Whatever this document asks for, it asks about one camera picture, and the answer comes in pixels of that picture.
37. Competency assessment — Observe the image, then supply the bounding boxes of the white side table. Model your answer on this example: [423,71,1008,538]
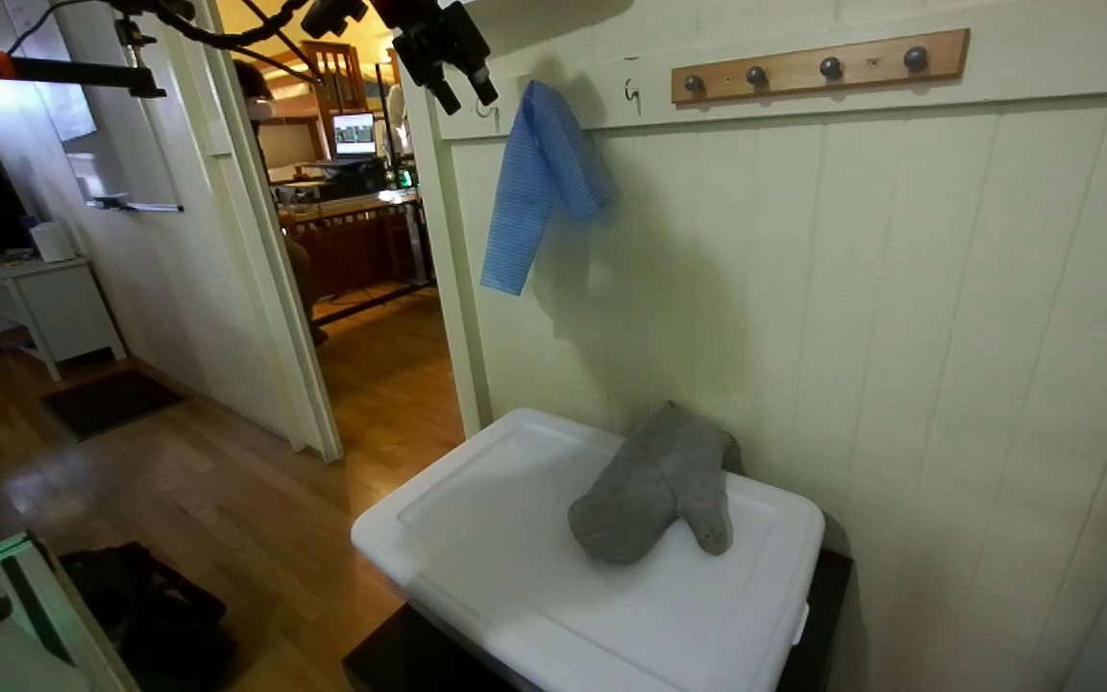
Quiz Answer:
[0,248,131,384]

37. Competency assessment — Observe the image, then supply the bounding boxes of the Franka gripper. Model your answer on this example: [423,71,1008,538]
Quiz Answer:
[372,0,502,120]

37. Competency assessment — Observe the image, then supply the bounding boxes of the blue cloth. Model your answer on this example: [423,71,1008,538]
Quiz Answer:
[478,76,620,301]

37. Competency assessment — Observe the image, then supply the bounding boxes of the white door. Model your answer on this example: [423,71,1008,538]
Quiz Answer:
[173,55,345,460]

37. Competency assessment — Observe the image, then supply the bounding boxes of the brown wooden counter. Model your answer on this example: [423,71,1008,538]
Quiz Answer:
[277,188,433,307]

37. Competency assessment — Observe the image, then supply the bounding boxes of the grey oven mitt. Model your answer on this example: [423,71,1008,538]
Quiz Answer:
[565,398,747,570]

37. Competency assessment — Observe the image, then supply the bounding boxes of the dark floor mat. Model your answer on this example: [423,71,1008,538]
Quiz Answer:
[40,364,186,444]

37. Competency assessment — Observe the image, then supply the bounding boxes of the small white box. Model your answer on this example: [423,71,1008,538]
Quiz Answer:
[28,219,80,265]

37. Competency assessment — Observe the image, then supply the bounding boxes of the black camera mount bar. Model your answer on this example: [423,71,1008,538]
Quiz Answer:
[0,46,170,101]

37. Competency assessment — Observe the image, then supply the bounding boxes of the lit computer monitor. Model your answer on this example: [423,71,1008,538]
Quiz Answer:
[329,111,381,160]

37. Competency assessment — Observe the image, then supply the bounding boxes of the wooden peg rack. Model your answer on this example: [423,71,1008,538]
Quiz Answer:
[668,21,973,111]

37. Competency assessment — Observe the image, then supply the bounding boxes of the black bag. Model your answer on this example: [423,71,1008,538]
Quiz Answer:
[59,538,242,692]

